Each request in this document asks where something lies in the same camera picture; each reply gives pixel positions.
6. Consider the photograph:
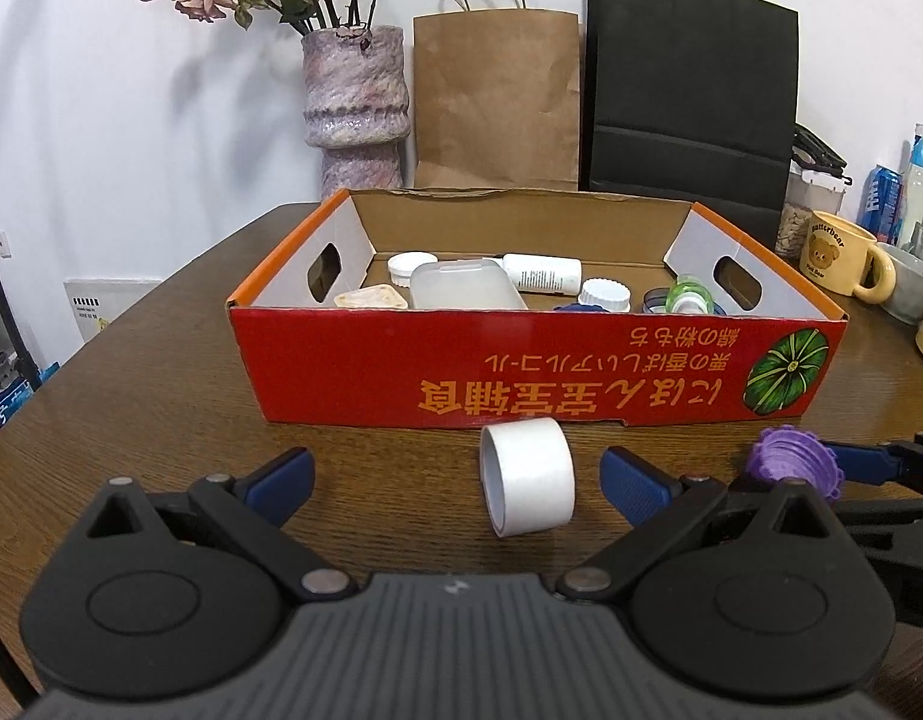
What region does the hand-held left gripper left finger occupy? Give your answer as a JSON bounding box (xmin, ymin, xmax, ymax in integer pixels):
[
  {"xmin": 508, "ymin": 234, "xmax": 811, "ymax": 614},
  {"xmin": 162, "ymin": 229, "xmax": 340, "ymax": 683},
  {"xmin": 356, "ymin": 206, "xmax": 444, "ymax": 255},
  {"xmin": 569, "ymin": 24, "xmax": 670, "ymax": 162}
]
[{"xmin": 64, "ymin": 446, "xmax": 358, "ymax": 605}]

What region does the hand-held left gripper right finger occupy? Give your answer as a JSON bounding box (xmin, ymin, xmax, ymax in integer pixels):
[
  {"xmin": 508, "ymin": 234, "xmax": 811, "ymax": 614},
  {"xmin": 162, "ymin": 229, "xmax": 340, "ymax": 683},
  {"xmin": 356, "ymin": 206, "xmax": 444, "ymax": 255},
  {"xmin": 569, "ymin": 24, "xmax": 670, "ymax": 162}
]
[{"xmin": 555, "ymin": 445, "xmax": 856, "ymax": 605}]

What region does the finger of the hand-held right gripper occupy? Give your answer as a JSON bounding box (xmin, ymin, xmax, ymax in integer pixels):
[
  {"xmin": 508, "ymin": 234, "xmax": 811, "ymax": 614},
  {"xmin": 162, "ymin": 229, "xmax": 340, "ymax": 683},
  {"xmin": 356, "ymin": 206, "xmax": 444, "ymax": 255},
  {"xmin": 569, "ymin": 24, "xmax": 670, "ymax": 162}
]
[
  {"xmin": 825, "ymin": 431, "xmax": 923, "ymax": 482},
  {"xmin": 832, "ymin": 497, "xmax": 923, "ymax": 550}
]

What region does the purple ribbed cap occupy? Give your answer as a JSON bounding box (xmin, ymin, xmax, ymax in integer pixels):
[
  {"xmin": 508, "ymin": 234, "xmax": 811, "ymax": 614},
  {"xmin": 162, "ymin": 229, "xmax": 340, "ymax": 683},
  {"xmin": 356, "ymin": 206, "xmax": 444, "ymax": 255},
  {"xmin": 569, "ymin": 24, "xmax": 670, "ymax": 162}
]
[{"xmin": 748, "ymin": 426, "xmax": 845, "ymax": 503}]

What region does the smooth white round cap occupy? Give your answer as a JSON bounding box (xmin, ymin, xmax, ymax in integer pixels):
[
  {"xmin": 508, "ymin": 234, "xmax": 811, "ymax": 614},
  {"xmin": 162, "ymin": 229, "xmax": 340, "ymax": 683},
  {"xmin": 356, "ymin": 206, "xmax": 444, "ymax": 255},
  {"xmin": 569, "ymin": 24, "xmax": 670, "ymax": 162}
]
[{"xmin": 478, "ymin": 418, "xmax": 577, "ymax": 539}]

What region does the red cardboard box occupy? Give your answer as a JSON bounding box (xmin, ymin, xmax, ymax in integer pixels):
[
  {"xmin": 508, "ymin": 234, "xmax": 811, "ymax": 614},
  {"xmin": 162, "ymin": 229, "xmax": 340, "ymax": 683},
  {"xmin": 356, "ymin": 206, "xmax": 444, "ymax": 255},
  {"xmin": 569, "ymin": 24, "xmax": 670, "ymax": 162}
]
[{"xmin": 225, "ymin": 187, "xmax": 851, "ymax": 430}]

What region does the white ribbed bottle cap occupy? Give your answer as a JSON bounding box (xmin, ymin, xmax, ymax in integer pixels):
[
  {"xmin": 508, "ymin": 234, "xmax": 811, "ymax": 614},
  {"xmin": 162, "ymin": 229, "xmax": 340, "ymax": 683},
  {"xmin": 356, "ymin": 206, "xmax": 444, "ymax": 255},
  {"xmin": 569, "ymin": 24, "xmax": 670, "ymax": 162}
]
[
  {"xmin": 579, "ymin": 279, "xmax": 632, "ymax": 311},
  {"xmin": 386, "ymin": 251, "xmax": 440, "ymax": 287}
]

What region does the cream triangular lid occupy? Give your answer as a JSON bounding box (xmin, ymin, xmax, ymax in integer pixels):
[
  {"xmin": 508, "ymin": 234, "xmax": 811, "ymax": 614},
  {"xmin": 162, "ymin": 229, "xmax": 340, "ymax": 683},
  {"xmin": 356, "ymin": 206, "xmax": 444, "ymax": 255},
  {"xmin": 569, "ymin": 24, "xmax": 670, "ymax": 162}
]
[{"xmin": 334, "ymin": 285, "xmax": 410, "ymax": 310}]

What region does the green spray bottle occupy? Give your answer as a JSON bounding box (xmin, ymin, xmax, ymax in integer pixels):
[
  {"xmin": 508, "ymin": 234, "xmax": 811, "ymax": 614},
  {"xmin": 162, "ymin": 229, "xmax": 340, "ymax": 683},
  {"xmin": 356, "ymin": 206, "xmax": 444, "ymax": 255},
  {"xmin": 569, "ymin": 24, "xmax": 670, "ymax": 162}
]
[{"xmin": 667, "ymin": 277, "xmax": 714, "ymax": 314}]

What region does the small white spray bottle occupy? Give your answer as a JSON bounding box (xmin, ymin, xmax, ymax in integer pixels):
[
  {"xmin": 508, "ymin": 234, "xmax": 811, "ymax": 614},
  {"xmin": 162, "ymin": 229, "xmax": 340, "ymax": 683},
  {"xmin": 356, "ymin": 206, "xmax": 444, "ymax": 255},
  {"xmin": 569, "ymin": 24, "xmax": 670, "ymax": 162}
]
[{"xmin": 501, "ymin": 253, "xmax": 584, "ymax": 295}]

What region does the translucent plastic container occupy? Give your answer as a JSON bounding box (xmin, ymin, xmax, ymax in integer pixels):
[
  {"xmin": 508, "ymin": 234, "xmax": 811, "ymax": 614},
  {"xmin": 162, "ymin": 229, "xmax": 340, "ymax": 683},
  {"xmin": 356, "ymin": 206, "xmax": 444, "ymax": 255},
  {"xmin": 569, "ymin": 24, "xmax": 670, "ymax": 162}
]
[{"xmin": 409, "ymin": 259, "xmax": 529, "ymax": 311}]

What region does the clear plastic cup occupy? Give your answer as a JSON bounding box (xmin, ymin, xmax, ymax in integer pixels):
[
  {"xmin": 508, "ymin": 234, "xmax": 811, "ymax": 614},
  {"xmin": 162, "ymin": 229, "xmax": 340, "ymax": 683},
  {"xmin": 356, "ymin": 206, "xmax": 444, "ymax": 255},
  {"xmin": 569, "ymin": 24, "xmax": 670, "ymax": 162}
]
[{"xmin": 877, "ymin": 242, "xmax": 923, "ymax": 326}]

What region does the yellow bear mug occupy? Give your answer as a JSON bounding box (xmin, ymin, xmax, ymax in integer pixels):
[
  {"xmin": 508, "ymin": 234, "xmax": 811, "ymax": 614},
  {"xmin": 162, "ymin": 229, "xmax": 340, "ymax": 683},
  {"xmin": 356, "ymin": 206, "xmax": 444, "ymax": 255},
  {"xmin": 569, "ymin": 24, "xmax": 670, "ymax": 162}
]
[{"xmin": 799, "ymin": 210, "xmax": 899, "ymax": 299}]

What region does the white flat box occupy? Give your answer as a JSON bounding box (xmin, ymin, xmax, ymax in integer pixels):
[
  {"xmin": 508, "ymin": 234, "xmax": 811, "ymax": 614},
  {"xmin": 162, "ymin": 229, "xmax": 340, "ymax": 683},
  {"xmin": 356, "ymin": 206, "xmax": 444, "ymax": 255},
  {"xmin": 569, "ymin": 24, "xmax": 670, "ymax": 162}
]
[{"xmin": 64, "ymin": 277, "xmax": 163, "ymax": 346}]

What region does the blue drink can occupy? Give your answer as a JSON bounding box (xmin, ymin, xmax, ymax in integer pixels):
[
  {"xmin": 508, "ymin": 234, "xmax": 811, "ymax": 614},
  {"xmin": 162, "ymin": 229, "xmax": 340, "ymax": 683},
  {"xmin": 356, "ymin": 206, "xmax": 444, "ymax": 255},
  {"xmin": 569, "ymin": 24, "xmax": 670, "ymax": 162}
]
[{"xmin": 859, "ymin": 163, "xmax": 904, "ymax": 245}]

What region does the clear food jar black lid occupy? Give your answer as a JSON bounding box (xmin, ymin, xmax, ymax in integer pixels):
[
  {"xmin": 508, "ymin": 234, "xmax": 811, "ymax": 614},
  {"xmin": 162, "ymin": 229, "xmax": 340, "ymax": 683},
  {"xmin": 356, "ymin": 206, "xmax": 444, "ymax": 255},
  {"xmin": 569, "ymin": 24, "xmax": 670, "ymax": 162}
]
[{"xmin": 775, "ymin": 124, "xmax": 853, "ymax": 260}]

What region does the clear bottle blue cap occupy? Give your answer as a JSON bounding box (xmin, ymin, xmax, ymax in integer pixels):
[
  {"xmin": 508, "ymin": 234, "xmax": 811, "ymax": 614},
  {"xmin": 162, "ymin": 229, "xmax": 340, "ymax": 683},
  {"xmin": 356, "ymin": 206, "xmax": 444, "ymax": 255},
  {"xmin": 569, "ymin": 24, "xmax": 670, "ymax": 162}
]
[{"xmin": 898, "ymin": 122, "xmax": 923, "ymax": 245}]

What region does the cluttered storage cart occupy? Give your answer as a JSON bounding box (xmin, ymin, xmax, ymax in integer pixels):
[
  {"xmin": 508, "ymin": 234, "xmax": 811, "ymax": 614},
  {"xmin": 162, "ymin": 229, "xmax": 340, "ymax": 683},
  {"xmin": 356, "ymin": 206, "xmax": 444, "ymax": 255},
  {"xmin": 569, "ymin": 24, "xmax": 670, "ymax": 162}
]
[{"xmin": 0, "ymin": 270, "xmax": 58, "ymax": 436}]

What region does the mottled purple ceramic vase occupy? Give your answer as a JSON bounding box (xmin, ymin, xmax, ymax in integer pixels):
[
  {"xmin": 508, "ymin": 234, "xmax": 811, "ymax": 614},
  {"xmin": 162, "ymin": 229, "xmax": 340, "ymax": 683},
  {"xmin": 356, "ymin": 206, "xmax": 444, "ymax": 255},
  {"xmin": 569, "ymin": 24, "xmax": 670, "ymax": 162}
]
[{"xmin": 301, "ymin": 25, "xmax": 412, "ymax": 202}]

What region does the black paper bag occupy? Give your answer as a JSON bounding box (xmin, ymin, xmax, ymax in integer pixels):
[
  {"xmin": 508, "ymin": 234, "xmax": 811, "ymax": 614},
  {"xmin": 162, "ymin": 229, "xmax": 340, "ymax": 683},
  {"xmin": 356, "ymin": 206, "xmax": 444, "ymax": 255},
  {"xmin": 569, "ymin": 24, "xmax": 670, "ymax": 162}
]
[{"xmin": 577, "ymin": 0, "xmax": 800, "ymax": 252}]

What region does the brown paper bag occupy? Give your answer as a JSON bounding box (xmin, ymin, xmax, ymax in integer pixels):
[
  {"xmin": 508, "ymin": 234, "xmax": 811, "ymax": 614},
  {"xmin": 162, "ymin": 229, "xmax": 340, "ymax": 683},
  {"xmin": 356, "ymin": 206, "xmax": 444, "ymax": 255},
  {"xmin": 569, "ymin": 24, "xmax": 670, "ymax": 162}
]
[{"xmin": 412, "ymin": 0, "xmax": 583, "ymax": 192}]

